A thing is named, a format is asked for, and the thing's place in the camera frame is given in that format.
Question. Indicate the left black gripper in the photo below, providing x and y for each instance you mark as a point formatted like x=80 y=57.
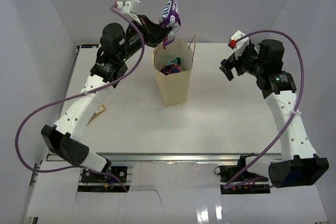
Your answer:
x=154 y=33

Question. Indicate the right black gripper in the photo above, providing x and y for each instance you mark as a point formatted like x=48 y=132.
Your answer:
x=228 y=64

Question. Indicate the purple pink gummy bag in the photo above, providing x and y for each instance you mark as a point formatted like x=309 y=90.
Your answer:
x=170 y=18

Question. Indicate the beige paper bag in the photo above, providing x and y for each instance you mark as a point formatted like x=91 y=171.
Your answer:
x=174 y=87

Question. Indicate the dark blue snack bag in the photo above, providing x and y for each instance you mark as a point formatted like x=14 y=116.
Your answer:
x=171 y=69

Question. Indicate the yellow snack pack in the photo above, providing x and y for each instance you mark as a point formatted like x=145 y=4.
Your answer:
x=101 y=108

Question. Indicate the teal candy bag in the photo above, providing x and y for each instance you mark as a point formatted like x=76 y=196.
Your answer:
x=177 y=60

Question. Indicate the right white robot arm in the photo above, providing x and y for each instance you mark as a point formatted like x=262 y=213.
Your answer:
x=289 y=160

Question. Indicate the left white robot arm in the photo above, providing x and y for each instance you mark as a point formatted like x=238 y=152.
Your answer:
x=117 y=46

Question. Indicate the left blue table label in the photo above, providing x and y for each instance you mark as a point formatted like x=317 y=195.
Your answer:
x=89 y=46

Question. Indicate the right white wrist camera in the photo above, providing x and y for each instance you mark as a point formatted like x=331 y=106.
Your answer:
x=238 y=42

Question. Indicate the aluminium frame rail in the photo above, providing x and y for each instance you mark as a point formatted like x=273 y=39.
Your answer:
x=170 y=157

